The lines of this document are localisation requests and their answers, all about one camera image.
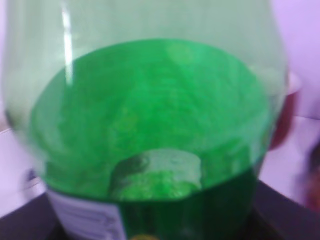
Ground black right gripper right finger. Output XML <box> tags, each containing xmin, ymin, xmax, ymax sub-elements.
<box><xmin>246</xmin><ymin>181</ymin><xmax>320</xmax><ymax>240</ymax></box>

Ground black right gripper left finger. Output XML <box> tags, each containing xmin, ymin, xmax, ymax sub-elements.
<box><xmin>0</xmin><ymin>193</ymin><xmax>65</xmax><ymax>240</ymax></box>

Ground green plastic soda bottle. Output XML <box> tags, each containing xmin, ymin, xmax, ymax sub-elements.
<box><xmin>1</xmin><ymin>0</ymin><xmax>288</xmax><ymax>240</ymax></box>

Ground red label cola bottle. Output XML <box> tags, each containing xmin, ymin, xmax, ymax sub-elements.
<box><xmin>269</xmin><ymin>71</ymin><xmax>302</xmax><ymax>151</ymax></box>

